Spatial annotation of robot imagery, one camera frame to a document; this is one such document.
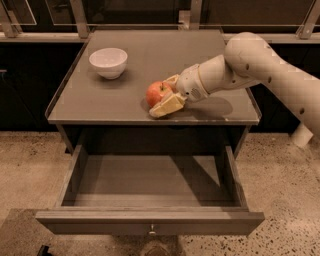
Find grey open top drawer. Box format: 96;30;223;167
35;144;266;236

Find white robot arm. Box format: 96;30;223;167
149;32;320;146

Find white ceramic bowl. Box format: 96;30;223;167
89;48;128;79

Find red apple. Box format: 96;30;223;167
145;81;172;108

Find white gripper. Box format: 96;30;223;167
149;64;209;118

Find black object at floor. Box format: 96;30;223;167
37;245;52;256

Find grey cabinet with counter top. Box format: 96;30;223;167
46;30;261;150

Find small metal drawer knob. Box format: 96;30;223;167
148;224;157;236

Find metal railing frame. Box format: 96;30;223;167
0;0;320;44

